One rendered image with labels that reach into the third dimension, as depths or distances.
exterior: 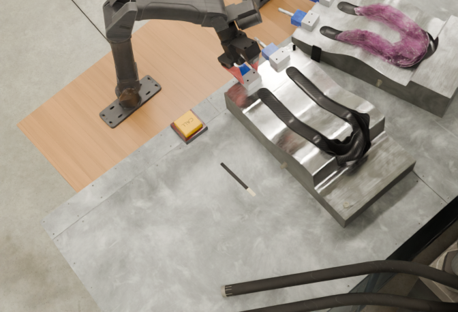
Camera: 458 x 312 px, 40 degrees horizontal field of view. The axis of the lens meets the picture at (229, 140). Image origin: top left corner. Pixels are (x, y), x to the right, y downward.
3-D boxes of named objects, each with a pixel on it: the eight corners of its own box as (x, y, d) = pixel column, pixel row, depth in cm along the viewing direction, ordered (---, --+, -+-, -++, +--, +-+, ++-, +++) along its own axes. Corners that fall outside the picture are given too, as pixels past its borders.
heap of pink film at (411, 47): (330, 43, 187) (332, 26, 180) (359, 2, 193) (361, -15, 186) (410, 80, 178) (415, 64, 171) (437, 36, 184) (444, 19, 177)
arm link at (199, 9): (225, -10, 162) (107, -20, 151) (232, 16, 158) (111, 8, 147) (212, 20, 172) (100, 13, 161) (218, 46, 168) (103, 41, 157)
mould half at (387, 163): (226, 107, 187) (221, 84, 175) (292, 58, 192) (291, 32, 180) (343, 228, 166) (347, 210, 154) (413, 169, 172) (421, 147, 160)
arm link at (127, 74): (138, 75, 185) (125, 0, 157) (141, 93, 182) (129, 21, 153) (117, 78, 184) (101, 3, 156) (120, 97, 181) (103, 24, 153)
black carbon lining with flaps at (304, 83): (253, 97, 179) (251, 79, 171) (295, 65, 183) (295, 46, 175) (337, 180, 165) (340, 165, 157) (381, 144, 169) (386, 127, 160)
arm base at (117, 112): (157, 74, 185) (142, 60, 188) (105, 116, 180) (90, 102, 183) (163, 88, 192) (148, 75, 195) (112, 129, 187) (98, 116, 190)
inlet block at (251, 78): (220, 67, 185) (219, 56, 180) (233, 57, 186) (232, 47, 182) (249, 95, 180) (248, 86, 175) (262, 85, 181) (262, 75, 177)
